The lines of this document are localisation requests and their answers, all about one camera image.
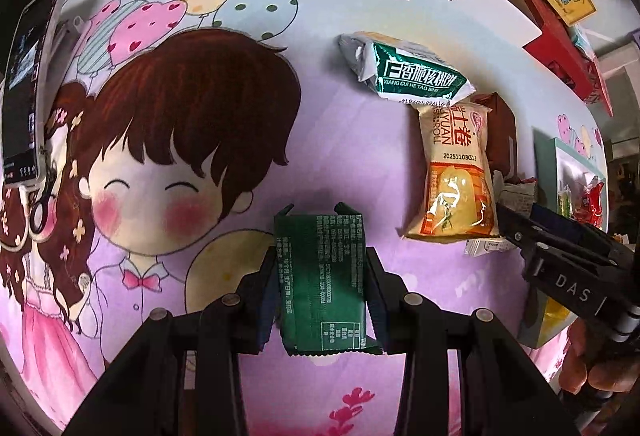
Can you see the green and white cookie packet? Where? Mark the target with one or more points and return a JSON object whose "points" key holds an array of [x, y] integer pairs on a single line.
{"points": [[420, 71]]}

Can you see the smartphone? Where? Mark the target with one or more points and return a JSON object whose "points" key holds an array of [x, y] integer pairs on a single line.
{"points": [[25, 81]]}

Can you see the dark red crate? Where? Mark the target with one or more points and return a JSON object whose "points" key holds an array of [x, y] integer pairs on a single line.
{"points": [[560, 46]]}

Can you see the yellow swiss roll packet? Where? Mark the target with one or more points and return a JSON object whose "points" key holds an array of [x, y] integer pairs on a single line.
{"points": [[455, 176]]}

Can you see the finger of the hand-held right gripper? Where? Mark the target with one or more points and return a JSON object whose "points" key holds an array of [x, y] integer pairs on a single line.
{"points": [[555, 221], [515, 226]]}

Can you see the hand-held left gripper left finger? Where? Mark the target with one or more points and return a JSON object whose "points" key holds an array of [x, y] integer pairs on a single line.
{"points": [[267, 311]]}

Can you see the dark green snack packet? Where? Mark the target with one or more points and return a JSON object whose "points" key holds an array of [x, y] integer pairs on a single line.
{"points": [[325, 276]]}

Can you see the white and brown snack packet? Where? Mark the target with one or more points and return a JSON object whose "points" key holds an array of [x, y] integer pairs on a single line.
{"points": [[500, 136]]}

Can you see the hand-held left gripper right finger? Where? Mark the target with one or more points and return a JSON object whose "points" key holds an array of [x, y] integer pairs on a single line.
{"points": [[377, 316]]}

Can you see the person's right hand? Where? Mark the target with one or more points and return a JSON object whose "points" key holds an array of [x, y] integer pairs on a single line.
{"points": [[600, 376]]}

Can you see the red snack packet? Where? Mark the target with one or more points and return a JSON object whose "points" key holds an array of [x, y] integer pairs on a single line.
{"points": [[592, 203]]}

